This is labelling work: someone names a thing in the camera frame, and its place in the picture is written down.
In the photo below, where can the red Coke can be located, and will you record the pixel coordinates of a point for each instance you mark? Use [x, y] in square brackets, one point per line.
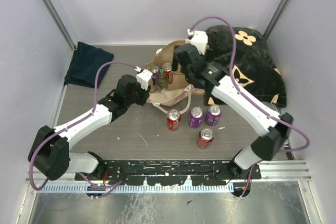
[205, 137]
[173, 120]
[167, 67]

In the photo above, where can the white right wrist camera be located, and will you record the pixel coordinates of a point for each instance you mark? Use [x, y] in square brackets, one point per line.
[199, 39]

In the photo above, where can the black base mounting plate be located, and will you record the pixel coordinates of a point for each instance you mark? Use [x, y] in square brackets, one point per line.
[167, 172]

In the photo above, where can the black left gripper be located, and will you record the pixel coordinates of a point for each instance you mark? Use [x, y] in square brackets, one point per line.
[145, 94]

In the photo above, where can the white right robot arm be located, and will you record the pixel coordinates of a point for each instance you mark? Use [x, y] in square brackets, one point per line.
[271, 127]

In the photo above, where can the tan burlap canvas bag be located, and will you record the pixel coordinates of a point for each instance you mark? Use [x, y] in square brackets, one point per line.
[179, 89]

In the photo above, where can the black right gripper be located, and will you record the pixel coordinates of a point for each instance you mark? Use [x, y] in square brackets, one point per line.
[175, 63]

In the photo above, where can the dark navy folded cloth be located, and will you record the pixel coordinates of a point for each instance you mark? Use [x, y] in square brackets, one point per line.
[84, 65]

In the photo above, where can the aluminium frame rail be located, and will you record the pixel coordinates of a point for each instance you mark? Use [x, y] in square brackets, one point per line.
[59, 16]

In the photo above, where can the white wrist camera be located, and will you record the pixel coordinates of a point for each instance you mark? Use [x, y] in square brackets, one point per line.
[199, 39]
[143, 77]

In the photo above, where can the black floral plush blanket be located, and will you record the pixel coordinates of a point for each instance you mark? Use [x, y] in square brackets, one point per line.
[254, 68]

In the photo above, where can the purple fanta can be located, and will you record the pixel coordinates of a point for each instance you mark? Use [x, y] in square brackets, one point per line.
[155, 70]
[213, 114]
[196, 117]

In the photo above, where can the green cap glass bottle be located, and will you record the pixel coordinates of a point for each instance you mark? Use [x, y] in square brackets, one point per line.
[162, 81]

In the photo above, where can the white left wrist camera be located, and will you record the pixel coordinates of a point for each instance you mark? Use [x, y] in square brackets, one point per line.
[143, 77]

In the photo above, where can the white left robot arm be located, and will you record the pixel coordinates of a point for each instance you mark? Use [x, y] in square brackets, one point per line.
[51, 151]

